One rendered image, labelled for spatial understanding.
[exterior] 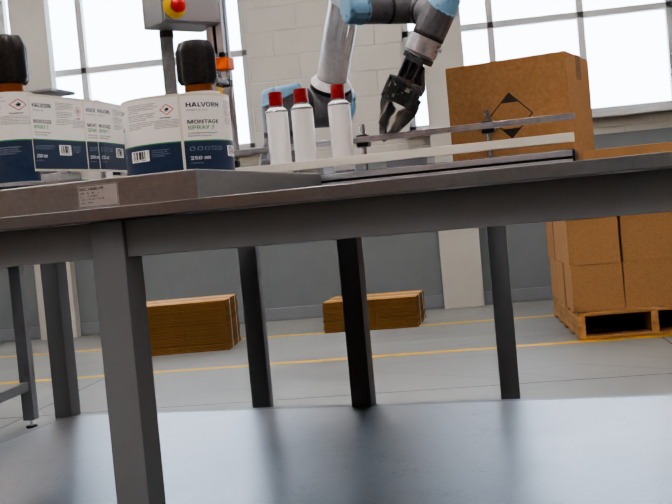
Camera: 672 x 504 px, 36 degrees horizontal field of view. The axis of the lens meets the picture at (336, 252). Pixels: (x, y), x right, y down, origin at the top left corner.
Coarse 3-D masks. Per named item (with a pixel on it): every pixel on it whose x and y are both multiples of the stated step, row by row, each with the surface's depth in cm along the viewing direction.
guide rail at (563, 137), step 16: (464, 144) 227; (480, 144) 226; (496, 144) 225; (512, 144) 224; (528, 144) 223; (544, 144) 223; (320, 160) 237; (336, 160) 236; (352, 160) 235; (368, 160) 234; (384, 160) 233
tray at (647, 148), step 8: (648, 144) 208; (656, 144) 208; (664, 144) 207; (584, 152) 212; (592, 152) 211; (600, 152) 211; (608, 152) 210; (616, 152) 210; (624, 152) 210; (632, 152) 209; (640, 152) 209; (648, 152) 208; (656, 152) 208
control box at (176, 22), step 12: (144, 0) 256; (156, 0) 251; (168, 0) 250; (192, 0) 255; (204, 0) 257; (216, 0) 259; (144, 12) 256; (156, 12) 251; (168, 12) 250; (180, 12) 252; (192, 12) 255; (204, 12) 257; (216, 12) 259; (144, 24) 257; (156, 24) 252; (168, 24) 253; (180, 24) 254; (192, 24) 256; (204, 24) 258; (216, 24) 260
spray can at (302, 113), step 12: (300, 96) 240; (300, 108) 239; (312, 108) 241; (300, 120) 239; (312, 120) 241; (300, 132) 239; (312, 132) 240; (300, 144) 240; (312, 144) 240; (300, 156) 240; (312, 156) 240
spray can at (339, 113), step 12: (336, 84) 238; (336, 96) 238; (336, 108) 238; (348, 108) 239; (336, 120) 238; (348, 120) 238; (336, 132) 238; (348, 132) 238; (336, 144) 238; (348, 144) 238; (336, 156) 238; (336, 168) 239; (348, 168) 238
